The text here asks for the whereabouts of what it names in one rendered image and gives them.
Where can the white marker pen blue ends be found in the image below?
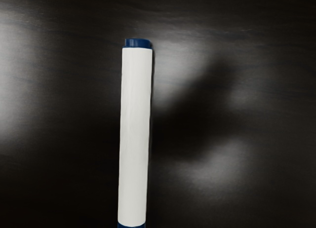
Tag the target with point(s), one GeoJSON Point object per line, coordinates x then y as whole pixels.
{"type": "Point", "coordinates": [134, 129]}

